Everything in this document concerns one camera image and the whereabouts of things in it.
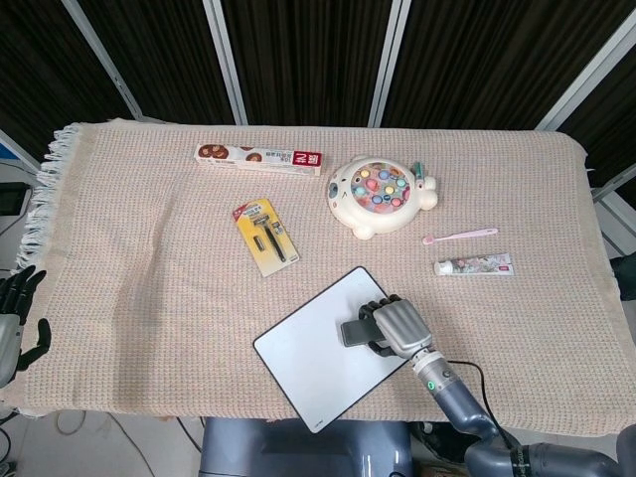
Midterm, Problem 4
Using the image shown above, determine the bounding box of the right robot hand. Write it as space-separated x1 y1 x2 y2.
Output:
357 293 434 360

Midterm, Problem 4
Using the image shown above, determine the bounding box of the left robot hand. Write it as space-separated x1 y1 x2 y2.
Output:
0 265 54 389

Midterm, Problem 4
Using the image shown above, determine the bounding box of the grey whiteboard eraser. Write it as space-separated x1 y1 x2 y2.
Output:
340 320 387 348

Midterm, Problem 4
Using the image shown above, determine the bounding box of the white rectangular board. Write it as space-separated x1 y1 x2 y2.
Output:
252 265 423 434

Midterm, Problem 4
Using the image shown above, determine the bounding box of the floral toothpaste tube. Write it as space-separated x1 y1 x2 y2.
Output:
433 252 514 277

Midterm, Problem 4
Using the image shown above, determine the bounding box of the pink toothbrush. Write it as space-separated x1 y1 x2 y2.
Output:
422 227 499 246

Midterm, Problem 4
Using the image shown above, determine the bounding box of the cream fishing game toy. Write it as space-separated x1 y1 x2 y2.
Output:
327 154 440 242

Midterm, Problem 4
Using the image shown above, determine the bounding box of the beige waffle-weave tablecloth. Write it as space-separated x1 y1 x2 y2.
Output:
14 117 622 423

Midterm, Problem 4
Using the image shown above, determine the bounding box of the grey-blue robot torso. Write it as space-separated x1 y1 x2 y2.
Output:
201 416 413 477

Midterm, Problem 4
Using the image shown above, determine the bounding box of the razor in yellow blister pack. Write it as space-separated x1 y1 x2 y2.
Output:
231 198 301 278

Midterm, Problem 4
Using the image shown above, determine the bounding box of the long cookie box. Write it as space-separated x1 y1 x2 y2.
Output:
193 142 324 179

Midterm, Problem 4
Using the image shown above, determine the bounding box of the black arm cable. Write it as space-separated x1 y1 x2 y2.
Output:
446 361 521 451

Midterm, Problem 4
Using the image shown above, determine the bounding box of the white frame post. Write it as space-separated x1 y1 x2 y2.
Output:
62 0 148 120
534 14 636 131
202 0 248 125
368 0 412 128

